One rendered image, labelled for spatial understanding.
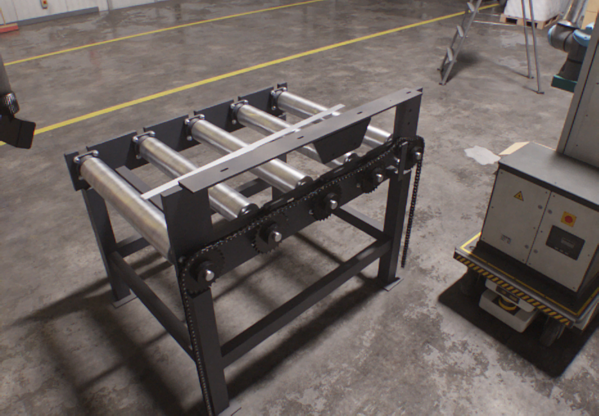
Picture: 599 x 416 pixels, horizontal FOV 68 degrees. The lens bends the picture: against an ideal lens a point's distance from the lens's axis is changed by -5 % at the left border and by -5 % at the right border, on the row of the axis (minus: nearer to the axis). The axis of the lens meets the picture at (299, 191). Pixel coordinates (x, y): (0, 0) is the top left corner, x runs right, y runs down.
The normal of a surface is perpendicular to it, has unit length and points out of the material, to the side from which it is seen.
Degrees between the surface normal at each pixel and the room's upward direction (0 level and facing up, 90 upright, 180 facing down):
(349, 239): 0
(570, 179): 0
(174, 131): 90
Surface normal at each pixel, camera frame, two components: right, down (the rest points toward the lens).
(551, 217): -0.77, 0.35
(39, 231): 0.00, -0.84
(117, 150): 0.69, 0.40
